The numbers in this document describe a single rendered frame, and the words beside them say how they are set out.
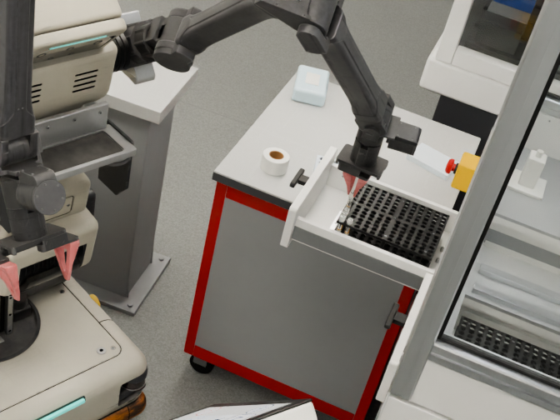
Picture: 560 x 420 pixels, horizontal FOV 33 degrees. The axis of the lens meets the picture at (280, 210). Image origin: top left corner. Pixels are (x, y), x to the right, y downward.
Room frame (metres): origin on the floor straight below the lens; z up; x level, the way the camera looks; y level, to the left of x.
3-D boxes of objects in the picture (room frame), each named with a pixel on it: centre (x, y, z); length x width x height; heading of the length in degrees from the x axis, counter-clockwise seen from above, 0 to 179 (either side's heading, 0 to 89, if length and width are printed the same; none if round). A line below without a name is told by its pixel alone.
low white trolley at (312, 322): (2.16, -0.17, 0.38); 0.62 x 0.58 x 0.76; 168
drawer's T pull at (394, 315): (1.39, -0.28, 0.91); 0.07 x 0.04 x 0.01; 168
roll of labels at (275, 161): (1.99, 0.04, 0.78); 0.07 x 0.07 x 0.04
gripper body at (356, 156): (1.70, -0.15, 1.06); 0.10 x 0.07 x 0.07; 76
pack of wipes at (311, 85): (2.41, 0.00, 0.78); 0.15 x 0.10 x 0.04; 2
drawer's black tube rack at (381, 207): (1.72, -0.25, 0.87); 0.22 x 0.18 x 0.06; 78
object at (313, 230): (1.72, -0.26, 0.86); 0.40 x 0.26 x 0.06; 78
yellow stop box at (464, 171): (2.02, -0.43, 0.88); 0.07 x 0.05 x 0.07; 168
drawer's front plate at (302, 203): (1.76, -0.06, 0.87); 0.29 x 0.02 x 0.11; 168
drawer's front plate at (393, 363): (1.38, -0.30, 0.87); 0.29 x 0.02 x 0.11; 168
